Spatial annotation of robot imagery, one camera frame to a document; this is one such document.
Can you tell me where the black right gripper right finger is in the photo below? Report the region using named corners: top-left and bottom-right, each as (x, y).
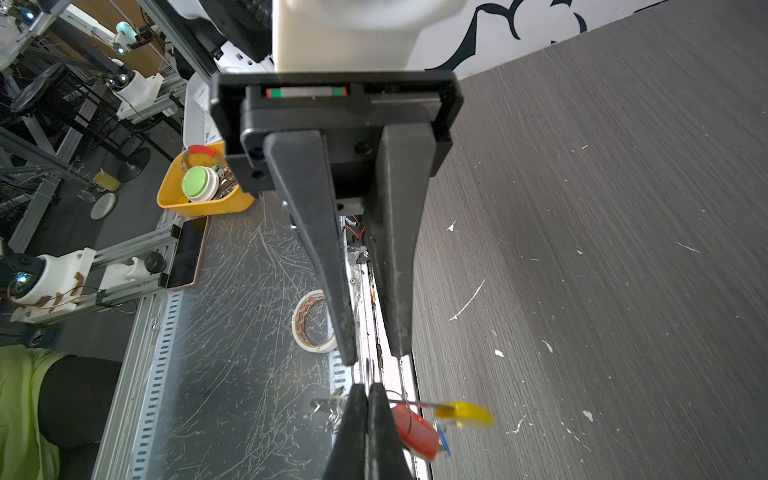
top-left (367, 383), bottom-right (413, 480)

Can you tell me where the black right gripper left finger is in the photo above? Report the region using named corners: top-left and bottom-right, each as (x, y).
top-left (322, 384), bottom-right (368, 480)

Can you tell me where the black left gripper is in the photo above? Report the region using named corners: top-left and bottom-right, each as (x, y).
top-left (209, 70), bottom-right (464, 366)

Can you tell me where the red key tag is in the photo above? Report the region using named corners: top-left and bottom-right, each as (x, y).
top-left (391, 403), bottom-right (442, 462)

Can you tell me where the metal keyring with keys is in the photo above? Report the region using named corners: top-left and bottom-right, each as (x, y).
top-left (307, 384), bottom-right (493, 457)

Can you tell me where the blue key tag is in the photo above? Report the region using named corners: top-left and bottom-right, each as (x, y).
top-left (434, 424), bottom-right (451, 457)

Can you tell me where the yellow key tag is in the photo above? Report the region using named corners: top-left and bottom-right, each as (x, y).
top-left (434, 402), bottom-right (495, 429)

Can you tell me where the white tape roll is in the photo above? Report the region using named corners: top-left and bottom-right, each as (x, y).
top-left (291, 289), bottom-right (337, 354)

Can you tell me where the green white round container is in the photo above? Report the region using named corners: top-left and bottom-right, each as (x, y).
top-left (181, 166), bottom-right (220, 202)

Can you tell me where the smartphone with pink case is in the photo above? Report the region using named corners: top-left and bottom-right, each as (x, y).
top-left (164, 216), bottom-right (209, 291)

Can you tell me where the yellow plastic bin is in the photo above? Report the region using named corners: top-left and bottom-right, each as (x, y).
top-left (156, 141), bottom-right (255, 218)

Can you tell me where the person in neon shirt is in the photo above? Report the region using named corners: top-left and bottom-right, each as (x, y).
top-left (1, 344), bottom-right (122, 479)

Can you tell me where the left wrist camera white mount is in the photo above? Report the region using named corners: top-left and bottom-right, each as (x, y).
top-left (272, 0), bottom-right (464, 73)

